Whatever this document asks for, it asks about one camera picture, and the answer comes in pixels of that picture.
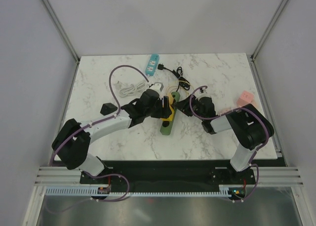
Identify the beige thin cable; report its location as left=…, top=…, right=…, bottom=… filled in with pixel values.
left=165, top=78, right=192, bottom=96

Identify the black cube plug adapter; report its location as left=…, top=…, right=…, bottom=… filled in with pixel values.
left=100, top=103, right=118, bottom=116

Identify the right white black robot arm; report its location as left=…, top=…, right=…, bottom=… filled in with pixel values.
left=173, top=95, right=275, bottom=184

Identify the yellow cube socket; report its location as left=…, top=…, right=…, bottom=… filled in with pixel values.
left=160, top=105, right=175, bottom=121

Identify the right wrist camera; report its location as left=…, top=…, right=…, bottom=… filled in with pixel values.
left=198, top=87, right=210, bottom=99

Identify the white coiled power cord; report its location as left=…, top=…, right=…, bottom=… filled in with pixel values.
left=116, top=80, right=148, bottom=98

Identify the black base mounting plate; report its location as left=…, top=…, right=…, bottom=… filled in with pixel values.
left=80, top=160, right=256, bottom=192

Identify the pink cube socket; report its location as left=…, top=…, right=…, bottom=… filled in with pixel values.
left=237, top=91, right=257, bottom=107

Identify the white slotted cable duct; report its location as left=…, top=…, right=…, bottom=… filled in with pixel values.
left=45, top=185, right=246, bottom=197

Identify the black coiled cable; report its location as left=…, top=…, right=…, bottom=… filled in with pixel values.
left=157, top=64, right=192, bottom=90

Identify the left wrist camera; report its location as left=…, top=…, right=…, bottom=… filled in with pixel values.
left=149, top=82, right=164, bottom=93

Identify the left aluminium frame post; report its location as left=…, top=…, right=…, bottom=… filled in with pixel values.
left=33, top=0, right=81, bottom=64

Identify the green power strip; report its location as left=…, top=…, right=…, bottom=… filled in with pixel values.
left=160, top=91, right=180, bottom=136

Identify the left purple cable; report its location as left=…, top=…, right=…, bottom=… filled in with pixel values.
left=49, top=65, right=150, bottom=179

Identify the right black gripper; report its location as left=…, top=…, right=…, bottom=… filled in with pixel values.
left=173, top=94, right=205, bottom=121

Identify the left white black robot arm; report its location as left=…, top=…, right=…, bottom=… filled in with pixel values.
left=52, top=88, right=171, bottom=183

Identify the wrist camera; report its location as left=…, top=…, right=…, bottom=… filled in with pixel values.
left=149, top=82, right=164, bottom=93
left=198, top=87, right=210, bottom=99

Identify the right aluminium frame post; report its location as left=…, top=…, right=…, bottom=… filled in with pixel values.
left=249, top=0, right=296, bottom=61

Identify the aluminium frame post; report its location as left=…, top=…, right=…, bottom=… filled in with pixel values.
left=249, top=0, right=296, bottom=61
left=33, top=0, right=81, bottom=64

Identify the teal power strip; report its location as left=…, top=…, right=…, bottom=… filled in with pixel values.
left=145, top=54, right=159, bottom=76

